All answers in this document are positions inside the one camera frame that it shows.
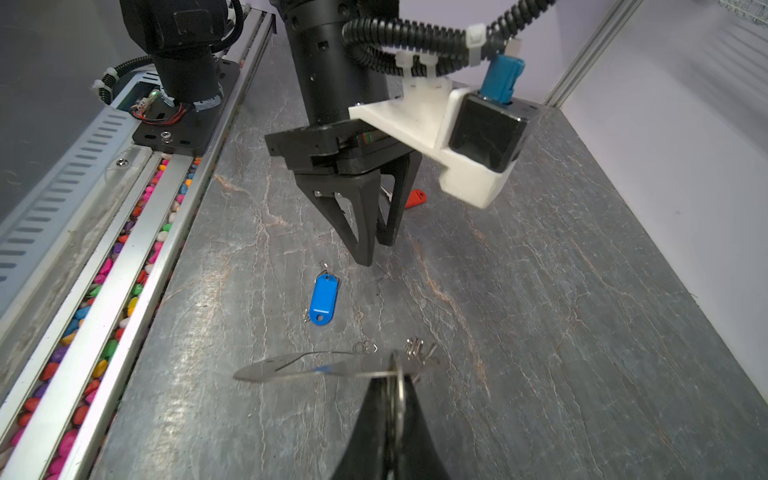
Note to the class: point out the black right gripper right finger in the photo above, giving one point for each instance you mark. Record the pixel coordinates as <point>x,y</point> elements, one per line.
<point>415,454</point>

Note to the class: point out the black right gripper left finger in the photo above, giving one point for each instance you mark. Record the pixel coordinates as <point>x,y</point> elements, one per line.
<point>368,454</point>

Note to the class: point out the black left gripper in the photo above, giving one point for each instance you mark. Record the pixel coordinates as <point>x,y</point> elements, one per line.
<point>337,166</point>

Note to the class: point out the red key tag with key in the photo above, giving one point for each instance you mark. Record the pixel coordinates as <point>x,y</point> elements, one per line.
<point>416,197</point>

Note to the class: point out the blue key tag with key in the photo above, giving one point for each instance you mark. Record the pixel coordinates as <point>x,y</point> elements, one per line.
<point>324,296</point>

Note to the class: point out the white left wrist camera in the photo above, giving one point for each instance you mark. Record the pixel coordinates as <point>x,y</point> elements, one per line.
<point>475,134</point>

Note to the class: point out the aluminium frame corner post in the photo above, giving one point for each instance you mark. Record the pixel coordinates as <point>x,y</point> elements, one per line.
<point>608,28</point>

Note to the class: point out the aluminium base rail with beads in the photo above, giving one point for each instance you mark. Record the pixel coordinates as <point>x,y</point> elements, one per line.
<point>73,331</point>

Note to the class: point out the white vented cable duct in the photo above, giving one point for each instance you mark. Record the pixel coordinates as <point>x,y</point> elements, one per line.
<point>32,228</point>

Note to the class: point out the long white wire basket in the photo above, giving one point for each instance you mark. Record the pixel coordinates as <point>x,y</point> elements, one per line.
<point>753,11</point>

